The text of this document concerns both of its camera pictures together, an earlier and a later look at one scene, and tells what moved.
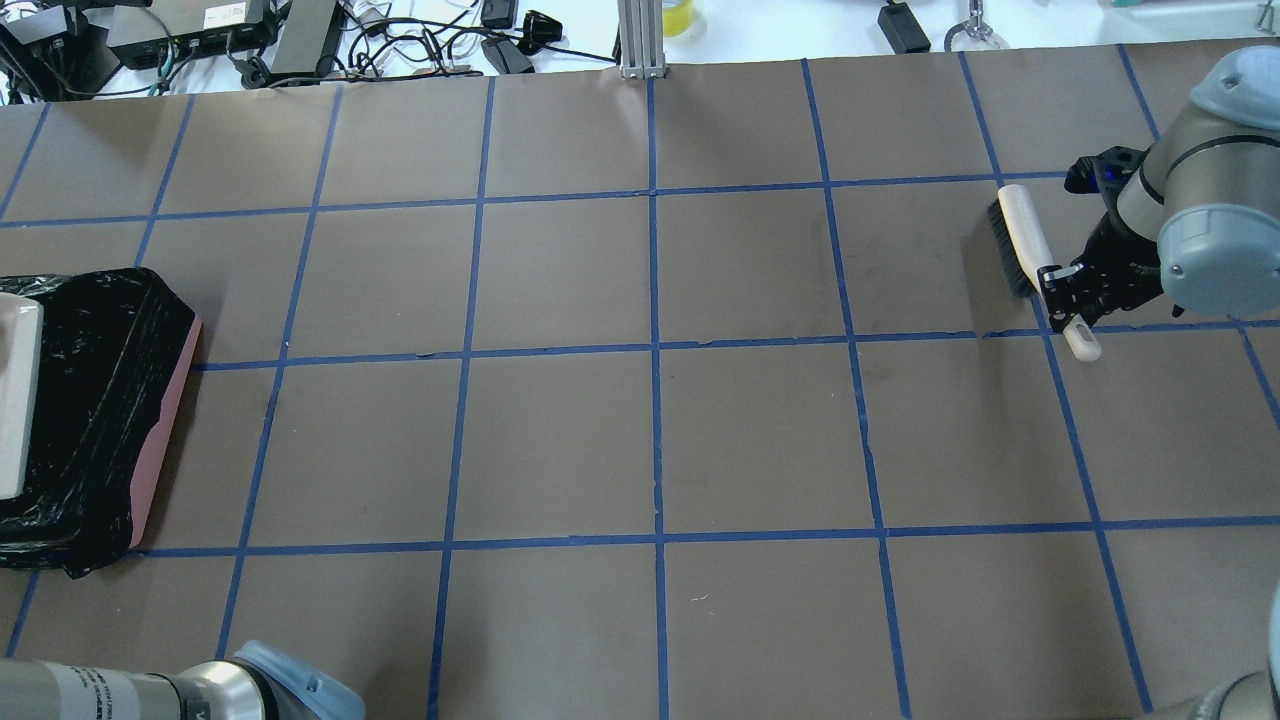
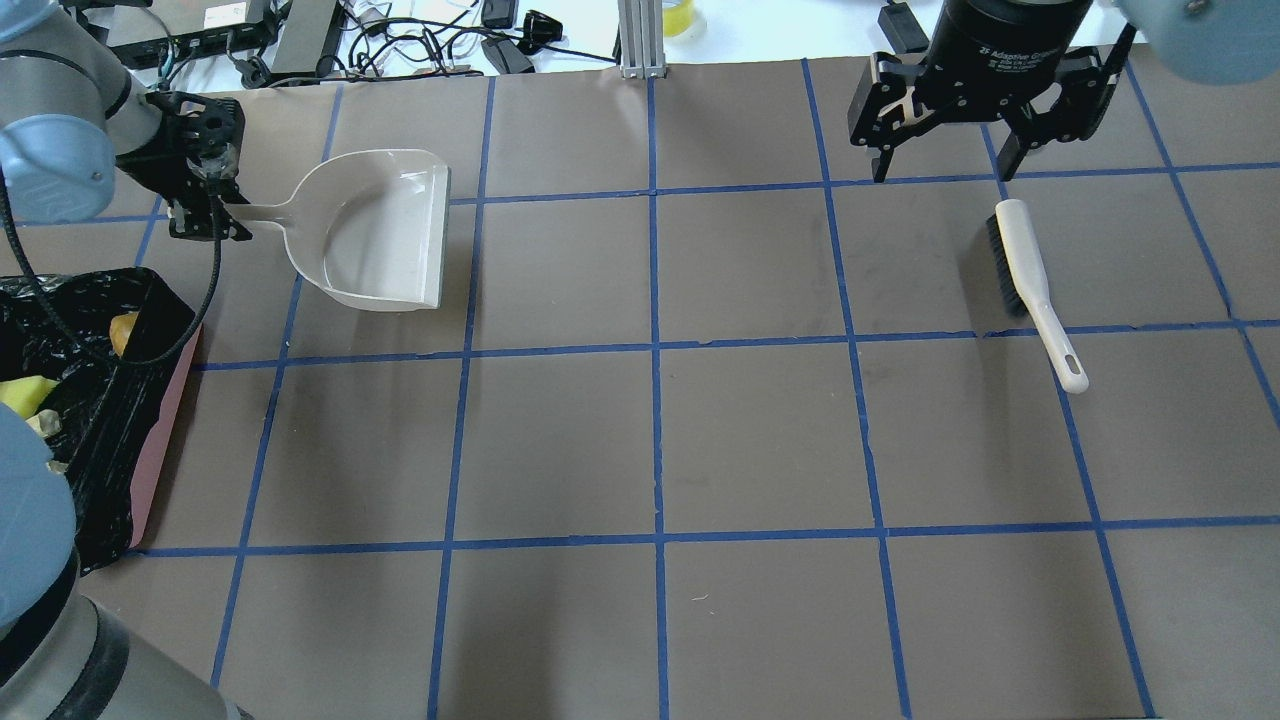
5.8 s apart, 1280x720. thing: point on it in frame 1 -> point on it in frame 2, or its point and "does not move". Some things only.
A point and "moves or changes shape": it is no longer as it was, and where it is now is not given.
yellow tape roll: (677, 19) does not move
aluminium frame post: (641, 39) does not move
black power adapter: (902, 29) does not move
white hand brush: (1023, 250) moves or changes shape
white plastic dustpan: (21, 327) -> (369, 228)
